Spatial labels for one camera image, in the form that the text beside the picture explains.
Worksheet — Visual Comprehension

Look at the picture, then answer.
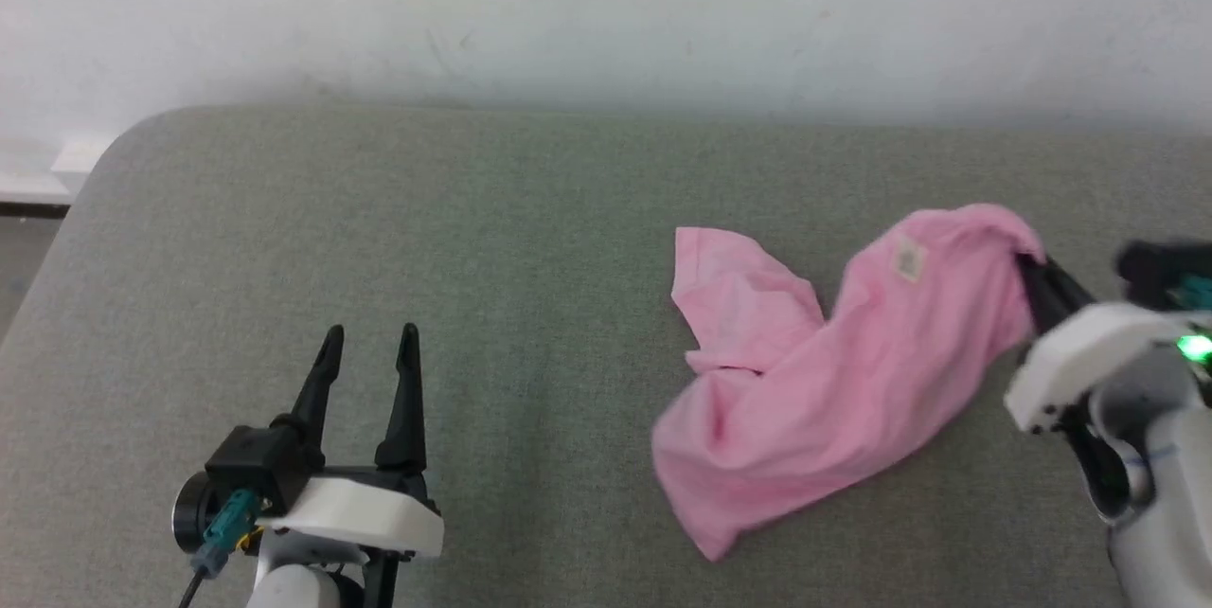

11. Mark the pink garment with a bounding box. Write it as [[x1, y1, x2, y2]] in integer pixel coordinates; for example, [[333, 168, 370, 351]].
[[651, 203, 1048, 563]]

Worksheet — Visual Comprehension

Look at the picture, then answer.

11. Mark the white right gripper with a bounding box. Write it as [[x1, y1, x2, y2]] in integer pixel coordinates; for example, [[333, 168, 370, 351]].
[[1003, 253, 1212, 436]]

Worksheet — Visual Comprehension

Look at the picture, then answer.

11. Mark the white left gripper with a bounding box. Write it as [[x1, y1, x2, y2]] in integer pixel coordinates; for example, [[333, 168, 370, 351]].
[[263, 323, 445, 560]]

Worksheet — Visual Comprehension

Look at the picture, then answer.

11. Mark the left cable with teal plug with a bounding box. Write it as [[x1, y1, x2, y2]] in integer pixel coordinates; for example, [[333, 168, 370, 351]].
[[178, 489, 263, 608]]

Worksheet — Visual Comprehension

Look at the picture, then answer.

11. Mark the white wall trim block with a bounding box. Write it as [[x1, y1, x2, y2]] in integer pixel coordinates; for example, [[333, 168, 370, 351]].
[[0, 136, 116, 207]]

